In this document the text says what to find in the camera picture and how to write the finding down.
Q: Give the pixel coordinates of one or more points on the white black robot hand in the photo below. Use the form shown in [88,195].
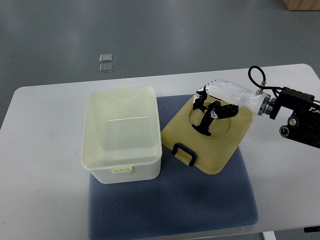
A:
[234,94]

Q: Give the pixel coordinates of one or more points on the yellow box lid black handle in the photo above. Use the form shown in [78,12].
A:
[209,153]

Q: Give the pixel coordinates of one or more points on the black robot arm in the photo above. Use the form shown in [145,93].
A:
[303,125]

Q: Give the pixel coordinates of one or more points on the white storage box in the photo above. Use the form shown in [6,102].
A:
[122,136]

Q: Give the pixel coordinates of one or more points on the blue grey foam mat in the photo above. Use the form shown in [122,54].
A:
[180,200]

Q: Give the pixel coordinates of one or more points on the wooden crate corner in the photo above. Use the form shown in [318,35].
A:
[302,5]

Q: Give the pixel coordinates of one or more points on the upper metal floor plate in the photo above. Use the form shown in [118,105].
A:
[105,57]

